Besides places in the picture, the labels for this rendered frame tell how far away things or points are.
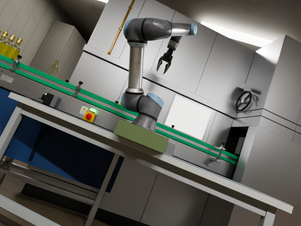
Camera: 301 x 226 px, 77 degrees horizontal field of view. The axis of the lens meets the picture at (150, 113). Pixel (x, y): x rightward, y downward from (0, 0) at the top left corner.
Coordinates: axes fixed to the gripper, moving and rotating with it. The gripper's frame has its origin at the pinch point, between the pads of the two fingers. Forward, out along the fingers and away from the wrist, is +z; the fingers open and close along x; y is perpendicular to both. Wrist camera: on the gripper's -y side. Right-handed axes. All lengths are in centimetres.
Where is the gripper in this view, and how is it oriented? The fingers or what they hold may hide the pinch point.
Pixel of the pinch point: (160, 71)
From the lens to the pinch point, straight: 157.4
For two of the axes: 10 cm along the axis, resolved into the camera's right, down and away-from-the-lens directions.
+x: 9.1, 3.9, 1.3
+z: -4.1, 8.9, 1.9
